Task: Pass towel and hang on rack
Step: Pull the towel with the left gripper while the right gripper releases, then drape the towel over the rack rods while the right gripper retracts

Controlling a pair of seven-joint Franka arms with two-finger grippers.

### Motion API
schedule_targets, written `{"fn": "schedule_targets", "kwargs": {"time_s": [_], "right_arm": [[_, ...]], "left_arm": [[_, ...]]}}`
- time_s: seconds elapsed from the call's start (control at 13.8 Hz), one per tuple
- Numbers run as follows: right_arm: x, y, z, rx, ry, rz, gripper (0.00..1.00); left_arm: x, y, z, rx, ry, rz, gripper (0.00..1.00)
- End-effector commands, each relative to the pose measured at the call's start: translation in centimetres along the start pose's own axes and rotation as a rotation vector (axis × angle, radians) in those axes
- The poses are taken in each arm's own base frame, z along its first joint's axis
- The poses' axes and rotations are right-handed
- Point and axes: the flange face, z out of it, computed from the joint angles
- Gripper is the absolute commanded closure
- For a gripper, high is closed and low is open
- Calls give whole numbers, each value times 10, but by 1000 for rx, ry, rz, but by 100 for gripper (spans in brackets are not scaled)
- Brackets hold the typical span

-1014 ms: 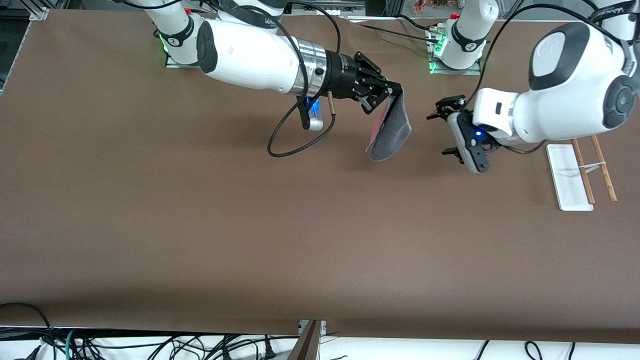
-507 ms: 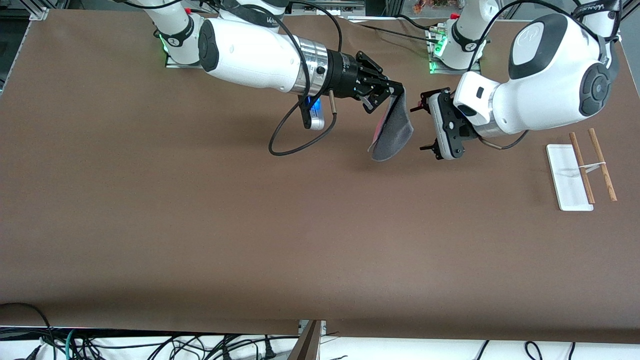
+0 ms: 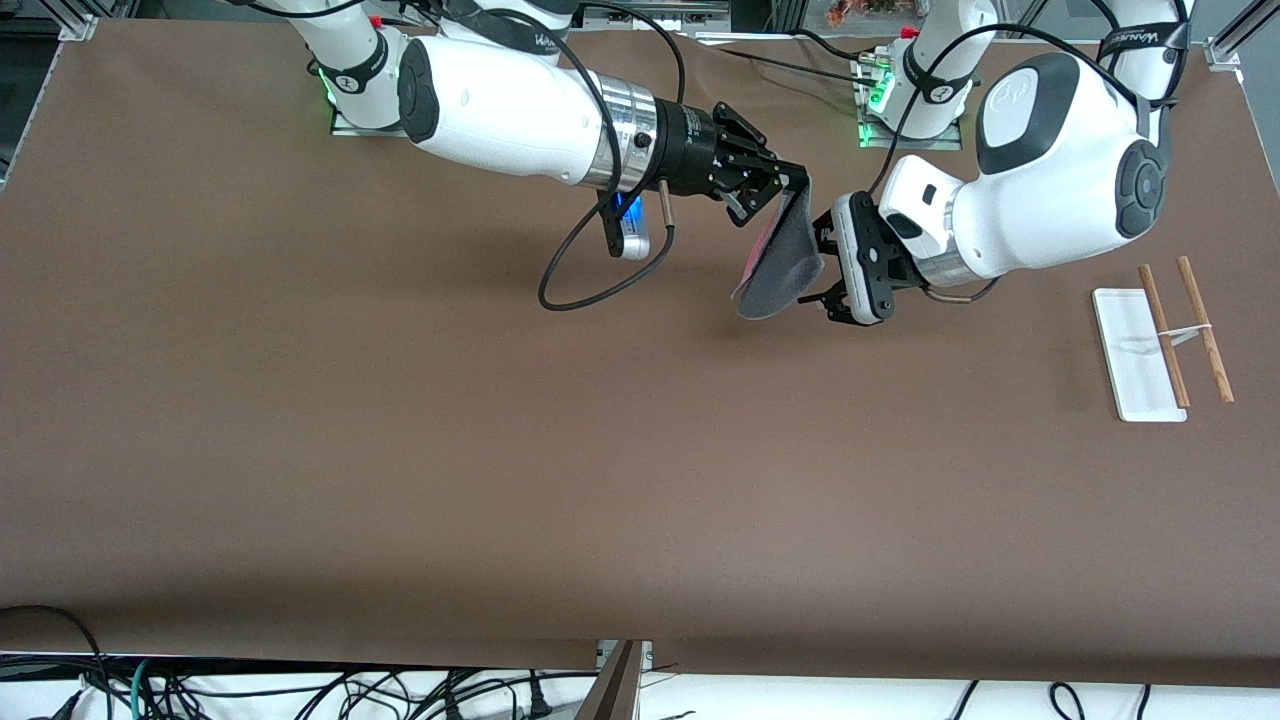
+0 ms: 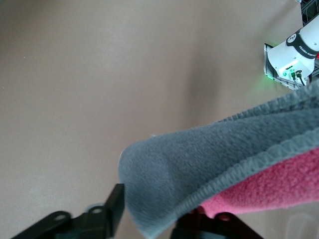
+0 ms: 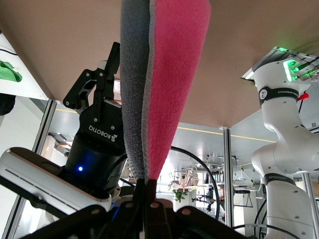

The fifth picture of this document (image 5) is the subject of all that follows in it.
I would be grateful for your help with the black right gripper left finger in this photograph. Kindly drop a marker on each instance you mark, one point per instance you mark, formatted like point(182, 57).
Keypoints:
point(112, 224)

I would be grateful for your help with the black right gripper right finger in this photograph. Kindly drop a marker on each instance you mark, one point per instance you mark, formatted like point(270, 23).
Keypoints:
point(179, 224)

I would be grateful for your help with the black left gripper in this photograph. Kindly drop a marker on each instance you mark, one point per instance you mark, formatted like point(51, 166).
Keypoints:
point(99, 129)

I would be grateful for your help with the grey and pink towel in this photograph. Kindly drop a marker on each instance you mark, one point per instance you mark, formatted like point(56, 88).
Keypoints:
point(174, 74)

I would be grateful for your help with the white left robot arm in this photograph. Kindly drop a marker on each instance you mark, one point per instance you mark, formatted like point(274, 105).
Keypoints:
point(279, 119)

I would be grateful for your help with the small green plant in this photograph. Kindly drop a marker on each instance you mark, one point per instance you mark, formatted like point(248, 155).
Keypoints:
point(180, 195)

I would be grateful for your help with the white side table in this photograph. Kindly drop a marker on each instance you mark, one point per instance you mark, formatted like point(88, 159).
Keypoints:
point(25, 74)

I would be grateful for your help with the green cloth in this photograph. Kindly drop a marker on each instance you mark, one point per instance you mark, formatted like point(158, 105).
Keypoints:
point(10, 72)

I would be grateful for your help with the red connector cap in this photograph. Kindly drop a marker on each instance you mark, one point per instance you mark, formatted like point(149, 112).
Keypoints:
point(303, 96)

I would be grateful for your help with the aluminium frame post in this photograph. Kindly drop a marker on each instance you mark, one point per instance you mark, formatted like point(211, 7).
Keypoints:
point(46, 124)
point(228, 174)

